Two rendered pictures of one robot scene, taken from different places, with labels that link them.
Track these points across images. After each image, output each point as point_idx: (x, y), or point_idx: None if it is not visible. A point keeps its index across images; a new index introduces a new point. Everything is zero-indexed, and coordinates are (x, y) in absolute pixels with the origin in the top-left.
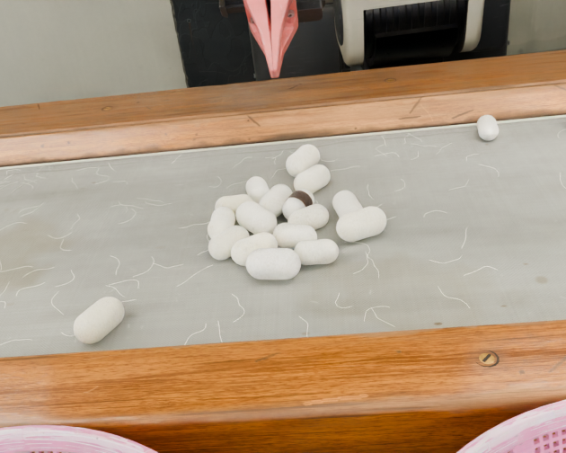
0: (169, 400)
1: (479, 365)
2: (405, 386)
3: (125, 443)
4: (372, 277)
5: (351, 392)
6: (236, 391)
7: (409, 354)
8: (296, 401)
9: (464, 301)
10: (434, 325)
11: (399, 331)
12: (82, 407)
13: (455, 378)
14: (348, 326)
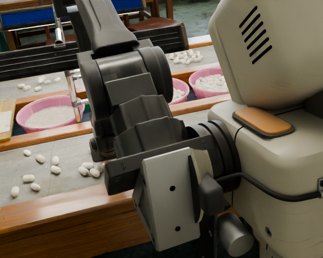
0: (218, 96)
1: (182, 105)
2: (190, 102)
3: (219, 91)
4: (203, 121)
5: (197, 100)
6: (210, 98)
7: (191, 104)
8: (203, 99)
9: (186, 120)
10: (190, 116)
11: (194, 106)
12: (228, 94)
13: (185, 103)
14: (203, 114)
